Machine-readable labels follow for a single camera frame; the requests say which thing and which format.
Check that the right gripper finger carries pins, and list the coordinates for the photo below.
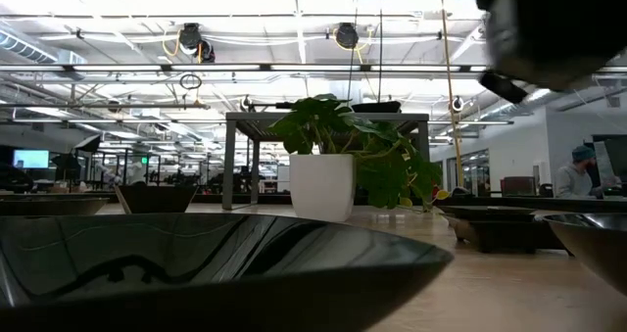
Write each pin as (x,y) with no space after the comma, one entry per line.
(504,87)

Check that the black wavy square plate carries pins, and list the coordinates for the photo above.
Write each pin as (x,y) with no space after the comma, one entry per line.
(376,108)
(157,200)

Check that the small black square plate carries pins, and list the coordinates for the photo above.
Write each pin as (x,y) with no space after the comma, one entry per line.
(499,236)

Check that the black wavy round plate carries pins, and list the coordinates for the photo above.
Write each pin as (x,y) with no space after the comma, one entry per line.
(49,207)
(220,298)
(597,244)

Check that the green plant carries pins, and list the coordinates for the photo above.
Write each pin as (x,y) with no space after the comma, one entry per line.
(321,185)

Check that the person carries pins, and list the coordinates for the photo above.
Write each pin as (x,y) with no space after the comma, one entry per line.
(573,182)

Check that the long ceiling light strip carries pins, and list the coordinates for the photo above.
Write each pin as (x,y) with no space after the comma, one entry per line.
(220,68)

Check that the black studio lamp shade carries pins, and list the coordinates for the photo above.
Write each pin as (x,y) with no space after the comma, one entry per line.
(90,145)

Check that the lit blue computer monitor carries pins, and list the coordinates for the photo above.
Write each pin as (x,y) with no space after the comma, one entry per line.
(30,159)

